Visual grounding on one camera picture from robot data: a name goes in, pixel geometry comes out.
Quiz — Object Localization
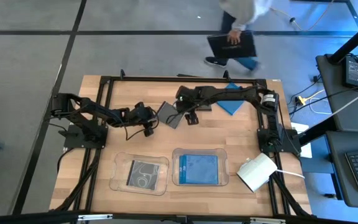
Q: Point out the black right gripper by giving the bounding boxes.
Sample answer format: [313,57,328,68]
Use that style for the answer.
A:
[175,85,204,126]

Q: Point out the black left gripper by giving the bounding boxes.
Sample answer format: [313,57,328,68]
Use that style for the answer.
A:
[124,101,158,127]

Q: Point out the clear plastic bin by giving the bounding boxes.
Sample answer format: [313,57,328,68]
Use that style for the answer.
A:
[109,151,170,196]
[172,147,230,187]

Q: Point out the black laptop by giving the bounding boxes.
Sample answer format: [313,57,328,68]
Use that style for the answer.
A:
[206,30,257,60]

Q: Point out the person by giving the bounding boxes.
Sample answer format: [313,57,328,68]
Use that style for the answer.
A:
[203,0,275,72]

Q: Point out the white paper sheet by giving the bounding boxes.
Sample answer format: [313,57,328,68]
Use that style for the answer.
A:
[290,121,313,159]

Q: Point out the black support pole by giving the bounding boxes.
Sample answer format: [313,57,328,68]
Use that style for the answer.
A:
[298,115,337,146]
[330,15,358,65]

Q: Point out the grey desk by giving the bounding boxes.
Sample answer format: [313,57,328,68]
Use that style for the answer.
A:
[315,54,358,133]

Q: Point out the grey keyboard shelf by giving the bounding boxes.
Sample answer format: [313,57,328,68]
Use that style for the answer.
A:
[325,129,358,209]

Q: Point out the black rig beam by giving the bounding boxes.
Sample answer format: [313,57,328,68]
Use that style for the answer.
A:
[0,210,358,224]

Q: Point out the black power adapter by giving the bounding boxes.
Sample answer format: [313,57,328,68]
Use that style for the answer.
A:
[342,55,358,90]

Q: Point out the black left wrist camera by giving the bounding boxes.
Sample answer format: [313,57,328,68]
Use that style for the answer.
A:
[142,123,155,138]

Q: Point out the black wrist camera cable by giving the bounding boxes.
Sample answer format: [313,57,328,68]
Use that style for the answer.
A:
[124,107,161,141]

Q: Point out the black aluminium table frame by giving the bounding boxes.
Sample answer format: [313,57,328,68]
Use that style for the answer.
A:
[50,68,312,218]

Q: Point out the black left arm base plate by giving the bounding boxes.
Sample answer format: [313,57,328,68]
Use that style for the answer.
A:
[59,124,108,149]

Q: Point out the white cylindrical camera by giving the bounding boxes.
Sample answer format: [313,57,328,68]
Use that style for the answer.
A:
[236,152,278,193]

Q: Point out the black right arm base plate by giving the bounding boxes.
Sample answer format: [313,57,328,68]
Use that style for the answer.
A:
[257,128,303,155]

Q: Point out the black cable bundle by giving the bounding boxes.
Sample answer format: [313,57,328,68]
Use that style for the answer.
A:
[54,147,102,212]
[268,172,311,217]

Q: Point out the white camera cable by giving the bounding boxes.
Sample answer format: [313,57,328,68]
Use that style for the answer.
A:
[274,169,306,180]

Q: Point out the silver metal bracket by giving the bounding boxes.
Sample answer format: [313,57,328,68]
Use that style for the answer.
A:
[249,217,287,224]
[77,213,114,222]

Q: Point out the white floor cable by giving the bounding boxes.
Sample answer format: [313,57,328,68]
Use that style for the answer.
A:
[308,96,333,116]

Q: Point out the yellow floor cable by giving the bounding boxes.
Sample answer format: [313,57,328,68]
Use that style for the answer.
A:
[268,0,335,32]

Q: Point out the white desk cable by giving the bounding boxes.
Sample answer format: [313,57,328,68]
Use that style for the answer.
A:
[320,83,358,123]

